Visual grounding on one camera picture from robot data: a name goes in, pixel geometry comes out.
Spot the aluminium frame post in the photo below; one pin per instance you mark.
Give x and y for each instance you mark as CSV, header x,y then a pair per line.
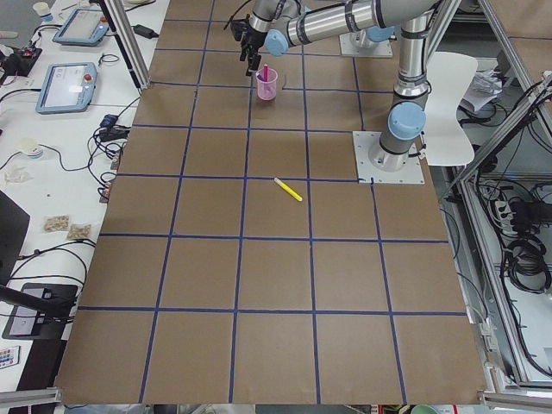
x,y
124,34

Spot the yellow highlighter pen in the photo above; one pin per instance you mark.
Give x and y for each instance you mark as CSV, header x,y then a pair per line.
x,y
290,191

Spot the black monitor edge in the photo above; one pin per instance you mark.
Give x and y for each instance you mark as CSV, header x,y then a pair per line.
x,y
14,226

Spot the white plastic chair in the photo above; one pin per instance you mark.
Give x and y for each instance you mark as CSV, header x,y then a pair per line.
x,y
450,75

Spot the blue black cable connector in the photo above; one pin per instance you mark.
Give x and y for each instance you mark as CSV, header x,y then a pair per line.
x,y
110,130

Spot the far blue teach pendant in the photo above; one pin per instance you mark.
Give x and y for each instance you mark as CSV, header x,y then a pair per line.
x,y
83,27

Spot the blue teach pendant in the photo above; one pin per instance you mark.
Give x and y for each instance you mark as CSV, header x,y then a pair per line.
x,y
83,27
67,88

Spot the snack bag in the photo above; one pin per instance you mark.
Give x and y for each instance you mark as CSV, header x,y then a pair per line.
x,y
59,223
79,232

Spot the black monitor stand base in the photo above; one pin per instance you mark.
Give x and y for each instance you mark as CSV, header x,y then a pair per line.
x,y
40,311

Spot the near blue teach pendant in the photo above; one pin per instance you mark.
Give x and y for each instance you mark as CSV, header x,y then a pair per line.
x,y
67,88

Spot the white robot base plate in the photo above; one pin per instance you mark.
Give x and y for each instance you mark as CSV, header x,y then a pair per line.
x,y
375,166

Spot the right snack bag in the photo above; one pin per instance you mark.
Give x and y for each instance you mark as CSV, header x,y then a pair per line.
x,y
79,232

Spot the black power adapter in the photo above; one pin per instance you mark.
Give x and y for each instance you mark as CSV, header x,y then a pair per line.
x,y
145,32

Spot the colourful remote control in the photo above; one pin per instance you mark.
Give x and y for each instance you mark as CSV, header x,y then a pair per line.
x,y
10,357

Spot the pink plastic cup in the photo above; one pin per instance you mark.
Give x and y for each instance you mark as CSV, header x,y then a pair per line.
x,y
273,76

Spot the stack of papers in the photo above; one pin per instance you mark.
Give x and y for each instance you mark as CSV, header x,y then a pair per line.
x,y
484,87

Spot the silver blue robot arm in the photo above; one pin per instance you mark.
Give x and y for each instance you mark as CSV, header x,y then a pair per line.
x,y
280,25

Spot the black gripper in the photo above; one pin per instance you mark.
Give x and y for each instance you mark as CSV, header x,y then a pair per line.
x,y
254,40

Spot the white paper cup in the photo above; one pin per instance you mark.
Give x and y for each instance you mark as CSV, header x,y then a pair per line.
x,y
42,9

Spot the person hand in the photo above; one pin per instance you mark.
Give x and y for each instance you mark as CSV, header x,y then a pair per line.
x,y
8,34

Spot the left snack bag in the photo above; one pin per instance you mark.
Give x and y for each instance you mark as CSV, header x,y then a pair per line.
x,y
59,223

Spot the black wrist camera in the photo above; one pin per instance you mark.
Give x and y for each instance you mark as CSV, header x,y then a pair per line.
x,y
238,27

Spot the crumpled white tissue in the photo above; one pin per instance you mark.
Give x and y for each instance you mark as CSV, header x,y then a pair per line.
x,y
17,175

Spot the black circuit board device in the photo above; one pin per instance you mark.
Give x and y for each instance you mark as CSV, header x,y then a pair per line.
x,y
21,61

